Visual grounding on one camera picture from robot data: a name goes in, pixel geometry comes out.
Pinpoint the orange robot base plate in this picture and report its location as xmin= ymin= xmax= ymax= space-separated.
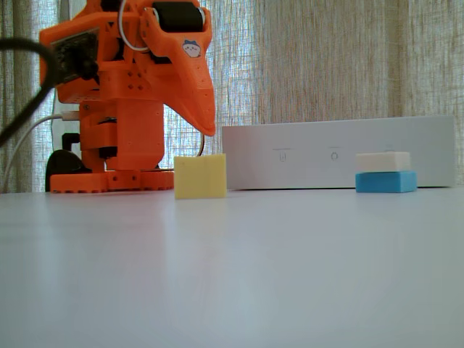
xmin=49 ymin=168 xmax=175 ymax=194

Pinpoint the orange gripper black servo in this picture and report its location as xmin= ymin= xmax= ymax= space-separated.
xmin=98 ymin=1 xmax=217 ymax=136

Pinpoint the black table clamp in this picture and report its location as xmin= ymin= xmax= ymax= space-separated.
xmin=45 ymin=132 xmax=91 ymax=193

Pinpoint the white usb cable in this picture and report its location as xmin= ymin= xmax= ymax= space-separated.
xmin=2 ymin=112 xmax=80 ymax=192

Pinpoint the blue foam cuboid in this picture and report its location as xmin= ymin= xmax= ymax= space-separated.
xmin=355 ymin=170 xmax=418 ymax=194

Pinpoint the thick black camera cable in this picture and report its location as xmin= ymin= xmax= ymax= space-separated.
xmin=0 ymin=37 xmax=101 ymax=146

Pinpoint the red white black servo cable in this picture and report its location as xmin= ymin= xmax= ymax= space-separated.
xmin=195 ymin=133 xmax=208 ymax=159
xmin=118 ymin=0 xmax=150 ymax=52

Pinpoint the orange camera mount bracket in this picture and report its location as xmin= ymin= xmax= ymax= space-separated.
xmin=38 ymin=23 xmax=102 ymax=105

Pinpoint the cream foam cuboid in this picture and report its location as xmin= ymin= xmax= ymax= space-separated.
xmin=355 ymin=151 xmax=412 ymax=173

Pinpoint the white cardboard box bin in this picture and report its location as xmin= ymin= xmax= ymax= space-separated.
xmin=220 ymin=115 xmax=456 ymax=191

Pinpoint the yellow foam cuboid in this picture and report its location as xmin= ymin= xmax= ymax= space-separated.
xmin=173 ymin=153 xmax=228 ymax=200

